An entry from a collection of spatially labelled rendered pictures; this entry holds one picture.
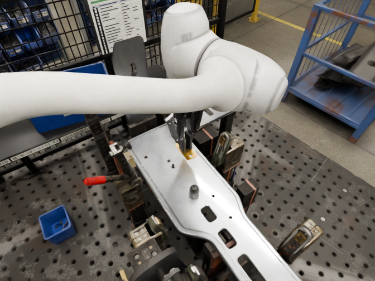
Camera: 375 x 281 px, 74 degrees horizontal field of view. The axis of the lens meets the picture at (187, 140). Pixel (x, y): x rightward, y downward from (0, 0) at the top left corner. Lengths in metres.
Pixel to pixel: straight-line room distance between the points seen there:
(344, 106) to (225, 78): 2.35
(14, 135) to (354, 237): 1.37
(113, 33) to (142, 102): 0.77
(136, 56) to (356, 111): 2.24
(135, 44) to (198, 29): 0.36
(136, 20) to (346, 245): 1.23
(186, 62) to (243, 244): 0.51
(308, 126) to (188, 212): 2.01
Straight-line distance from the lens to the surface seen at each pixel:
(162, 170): 0.86
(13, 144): 1.08
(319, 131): 2.62
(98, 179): 0.72
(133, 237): 0.69
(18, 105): 0.38
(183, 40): 0.53
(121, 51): 0.84
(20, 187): 1.39
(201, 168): 0.86
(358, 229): 1.29
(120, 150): 0.65
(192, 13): 0.53
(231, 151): 0.86
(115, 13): 1.11
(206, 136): 0.98
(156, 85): 0.38
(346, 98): 2.84
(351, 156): 2.55
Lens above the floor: 1.71
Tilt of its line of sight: 50 degrees down
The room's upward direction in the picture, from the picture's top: straight up
